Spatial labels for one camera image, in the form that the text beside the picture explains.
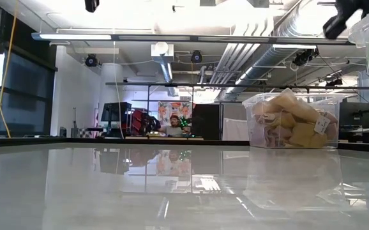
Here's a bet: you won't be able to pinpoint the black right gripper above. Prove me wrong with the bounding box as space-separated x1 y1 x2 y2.
322 0 369 40

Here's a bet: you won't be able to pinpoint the light orange gridded towel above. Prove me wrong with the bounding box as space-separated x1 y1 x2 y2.
269 88 321 124

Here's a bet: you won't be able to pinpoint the dark mustard microfiber towel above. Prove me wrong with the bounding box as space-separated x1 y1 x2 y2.
267 111 297 130

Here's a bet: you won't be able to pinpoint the mustard yellow microfiber towel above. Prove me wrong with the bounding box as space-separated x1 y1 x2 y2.
288 122 328 149

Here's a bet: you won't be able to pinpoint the salmon pink microfiber towel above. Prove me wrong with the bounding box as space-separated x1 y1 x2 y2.
251 126 287 148

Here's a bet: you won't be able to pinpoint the long ceiling light bar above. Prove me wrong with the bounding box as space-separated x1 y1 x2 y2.
31 31 356 46

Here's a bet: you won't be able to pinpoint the black track light cluster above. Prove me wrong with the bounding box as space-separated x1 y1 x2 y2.
292 47 319 67

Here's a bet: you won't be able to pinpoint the black round ceiling spotlight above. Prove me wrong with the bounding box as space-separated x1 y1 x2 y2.
84 53 99 68
190 50 204 64

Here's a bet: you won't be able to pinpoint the white ceiling box with globe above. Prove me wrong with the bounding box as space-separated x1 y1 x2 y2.
151 41 175 63

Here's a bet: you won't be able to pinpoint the wide black monitor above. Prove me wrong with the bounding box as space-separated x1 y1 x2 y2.
338 102 369 129

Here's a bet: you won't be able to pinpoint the white ceiling pipes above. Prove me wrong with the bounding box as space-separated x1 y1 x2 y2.
208 22 264 86

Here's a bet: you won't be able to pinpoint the black monitor on stand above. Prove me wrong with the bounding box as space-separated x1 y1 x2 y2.
100 102 133 129

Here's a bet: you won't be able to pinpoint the red and black chair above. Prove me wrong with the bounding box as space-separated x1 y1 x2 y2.
129 108 155 137

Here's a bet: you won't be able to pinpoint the white cloth panel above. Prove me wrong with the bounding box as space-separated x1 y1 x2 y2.
222 118 251 142

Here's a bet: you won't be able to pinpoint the person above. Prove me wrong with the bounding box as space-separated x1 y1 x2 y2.
156 114 192 137

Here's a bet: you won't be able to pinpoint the black cabinet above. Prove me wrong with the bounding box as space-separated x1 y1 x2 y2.
191 103 221 141

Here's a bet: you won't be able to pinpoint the silver round air duct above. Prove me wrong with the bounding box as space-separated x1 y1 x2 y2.
219 0 335 102

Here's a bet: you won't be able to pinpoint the yellow cable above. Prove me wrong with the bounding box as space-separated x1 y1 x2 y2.
0 0 20 139

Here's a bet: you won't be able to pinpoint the black overhead rail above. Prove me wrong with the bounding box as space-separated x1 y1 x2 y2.
105 81 369 91

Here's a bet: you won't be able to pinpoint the colourful wall poster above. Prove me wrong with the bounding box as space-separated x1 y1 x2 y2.
157 101 194 126

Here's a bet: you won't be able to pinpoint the black metal table frame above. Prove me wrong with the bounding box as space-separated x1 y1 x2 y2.
0 136 369 153

